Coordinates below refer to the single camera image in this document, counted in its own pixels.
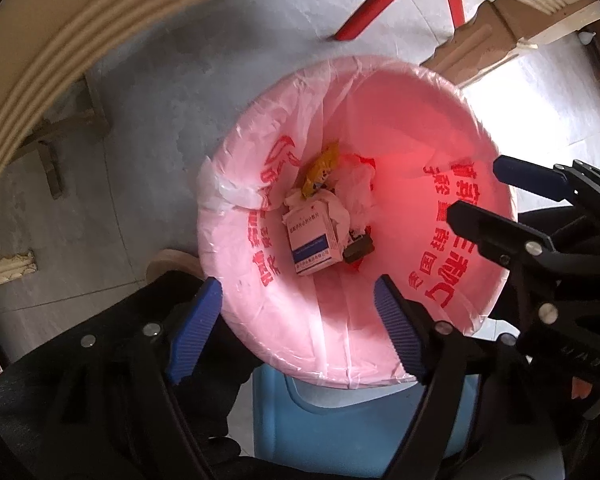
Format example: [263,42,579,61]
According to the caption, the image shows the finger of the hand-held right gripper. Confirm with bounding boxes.
[451,200,600,272]
[492,155,600,211]

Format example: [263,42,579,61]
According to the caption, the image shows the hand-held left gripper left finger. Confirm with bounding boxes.
[30,276,224,480]

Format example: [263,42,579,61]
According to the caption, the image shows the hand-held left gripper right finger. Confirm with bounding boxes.
[374,275,566,480]

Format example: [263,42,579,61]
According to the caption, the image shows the black cardboard box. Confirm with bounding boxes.
[342,227,376,265]

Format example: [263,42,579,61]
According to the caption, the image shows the bin with pink bag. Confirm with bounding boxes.
[196,54,520,391]

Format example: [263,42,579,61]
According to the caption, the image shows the light blue trash bin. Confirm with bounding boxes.
[251,362,481,461]

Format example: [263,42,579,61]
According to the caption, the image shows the white medicine box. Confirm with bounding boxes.
[281,199,343,277]

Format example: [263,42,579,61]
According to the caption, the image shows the yellow snack wrapper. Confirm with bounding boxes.
[300,140,341,200]

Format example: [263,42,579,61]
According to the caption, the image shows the person's pink shoe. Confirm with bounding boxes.
[145,249,203,283]

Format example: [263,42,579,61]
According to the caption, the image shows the person's black pants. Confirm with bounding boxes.
[0,270,261,480]

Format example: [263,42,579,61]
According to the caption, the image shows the cream carved furniture base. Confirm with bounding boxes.
[0,250,36,291]

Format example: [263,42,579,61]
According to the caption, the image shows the red metal chair legs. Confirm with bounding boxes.
[334,0,466,42]

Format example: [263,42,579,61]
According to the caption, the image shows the cream wooden table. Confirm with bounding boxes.
[0,0,600,201]

